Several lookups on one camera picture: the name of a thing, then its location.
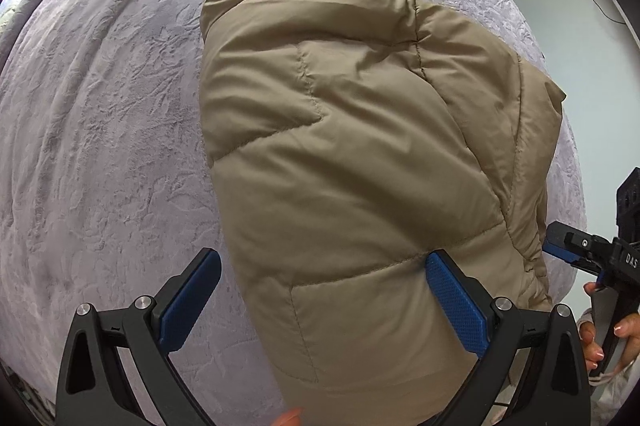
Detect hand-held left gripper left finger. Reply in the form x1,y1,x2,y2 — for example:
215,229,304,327
55,247,223,426

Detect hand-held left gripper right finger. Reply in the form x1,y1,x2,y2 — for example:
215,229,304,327
424,249,594,426

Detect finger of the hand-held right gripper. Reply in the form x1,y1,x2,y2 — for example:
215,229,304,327
542,221,615,263
569,259,611,288

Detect beige puffer jacket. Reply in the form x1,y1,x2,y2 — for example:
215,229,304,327
199,0,569,426

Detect person's right hand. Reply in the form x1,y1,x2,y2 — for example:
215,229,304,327
579,282,640,377

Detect lavender textured bedspread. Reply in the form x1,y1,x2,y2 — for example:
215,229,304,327
0,0,589,426

